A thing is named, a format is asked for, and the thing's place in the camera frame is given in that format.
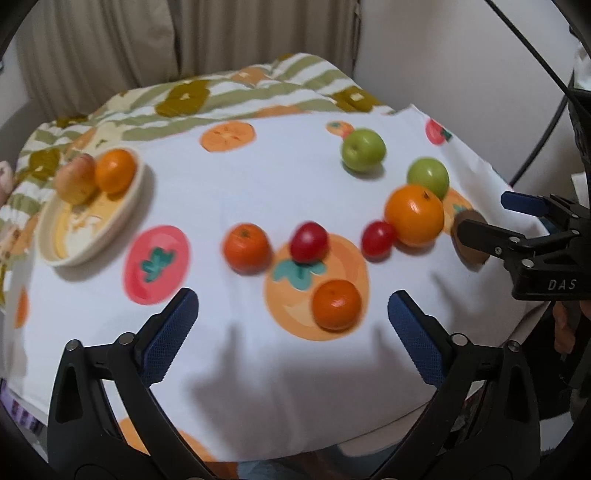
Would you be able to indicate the cream oval bowl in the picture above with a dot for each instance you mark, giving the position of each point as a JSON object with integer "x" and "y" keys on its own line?
{"x": 74, "y": 242}

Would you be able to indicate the brown kiwi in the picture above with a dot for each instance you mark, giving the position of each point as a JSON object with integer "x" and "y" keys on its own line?
{"x": 470, "y": 256}

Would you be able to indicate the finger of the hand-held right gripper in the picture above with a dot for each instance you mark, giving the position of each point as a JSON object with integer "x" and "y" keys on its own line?
{"x": 521, "y": 202}
{"x": 489, "y": 237}

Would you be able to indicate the black mesh object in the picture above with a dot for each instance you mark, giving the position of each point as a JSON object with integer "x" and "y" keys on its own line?
{"x": 582, "y": 120}

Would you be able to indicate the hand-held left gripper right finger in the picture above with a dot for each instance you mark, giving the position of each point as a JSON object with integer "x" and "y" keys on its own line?
{"x": 415, "y": 337}

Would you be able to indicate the large orange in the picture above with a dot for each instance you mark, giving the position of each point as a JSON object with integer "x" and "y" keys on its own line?
{"x": 414, "y": 216}

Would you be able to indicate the reddish apple on plate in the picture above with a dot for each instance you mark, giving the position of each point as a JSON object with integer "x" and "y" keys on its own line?
{"x": 74, "y": 182}

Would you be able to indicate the person's right hand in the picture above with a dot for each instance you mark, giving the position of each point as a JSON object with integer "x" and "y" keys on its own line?
{"x": 564, "y": 330}

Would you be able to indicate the small mandarin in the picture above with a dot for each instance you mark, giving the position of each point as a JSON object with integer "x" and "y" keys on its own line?
{"x": 336, "y": 305}
{"x": 246, "y": 248}

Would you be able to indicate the white fruit print cloth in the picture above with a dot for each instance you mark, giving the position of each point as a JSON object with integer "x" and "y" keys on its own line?
{"x": 258, "y": 184}

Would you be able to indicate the pink plush toy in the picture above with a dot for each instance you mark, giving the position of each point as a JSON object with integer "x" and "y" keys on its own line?
{"x": 4, "y": 180}

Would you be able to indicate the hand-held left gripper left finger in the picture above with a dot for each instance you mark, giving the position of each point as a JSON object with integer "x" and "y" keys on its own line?
{"x": 171, "y": 337}

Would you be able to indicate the beige curtain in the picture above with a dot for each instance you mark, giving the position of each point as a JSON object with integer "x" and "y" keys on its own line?
{"x": 115, "y": 41}

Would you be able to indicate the green apple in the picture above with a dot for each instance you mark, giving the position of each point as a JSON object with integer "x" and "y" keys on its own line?
{"x": 363, "y": 150}
{"x": 428, "y": 177}

